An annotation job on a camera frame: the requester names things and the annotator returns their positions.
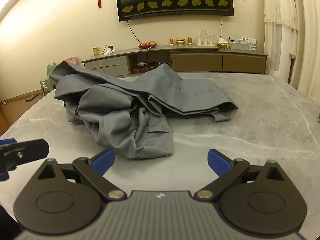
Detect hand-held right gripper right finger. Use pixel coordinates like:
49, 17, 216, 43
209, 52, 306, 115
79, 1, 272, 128
194, 149, 288, 202

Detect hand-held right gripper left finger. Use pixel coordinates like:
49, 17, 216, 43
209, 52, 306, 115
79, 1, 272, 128
35, 148, 127, 202

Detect grey pants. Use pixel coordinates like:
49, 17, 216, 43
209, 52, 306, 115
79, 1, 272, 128
49, 60, 239, 159

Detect green plastic chair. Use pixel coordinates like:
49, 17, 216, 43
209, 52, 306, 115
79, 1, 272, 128
40, 64, 59, 97

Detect long low television cabinet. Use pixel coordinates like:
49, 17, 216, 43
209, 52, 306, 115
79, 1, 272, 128
81, 45, 268, 78

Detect grey storage basket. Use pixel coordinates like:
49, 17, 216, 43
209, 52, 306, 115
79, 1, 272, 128
228, 37, 251, 50

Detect tray of clear glasses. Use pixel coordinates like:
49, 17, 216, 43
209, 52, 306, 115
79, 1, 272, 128
195, 29, 216, 46

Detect red fruit plate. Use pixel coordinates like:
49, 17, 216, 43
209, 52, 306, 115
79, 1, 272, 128
137, 41, 157, 49

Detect white printed card box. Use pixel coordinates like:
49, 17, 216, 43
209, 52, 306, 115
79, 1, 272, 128
241, 36, 257, 51

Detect white tall appliance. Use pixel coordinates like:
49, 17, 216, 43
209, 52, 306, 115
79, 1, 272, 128
274, 25, 292, 78

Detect cream lace curtain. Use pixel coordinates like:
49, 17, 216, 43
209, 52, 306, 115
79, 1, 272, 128
262, 0, 320, 105

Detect black power cable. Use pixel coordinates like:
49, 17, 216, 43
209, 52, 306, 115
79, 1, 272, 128
100, 45, 110, 74

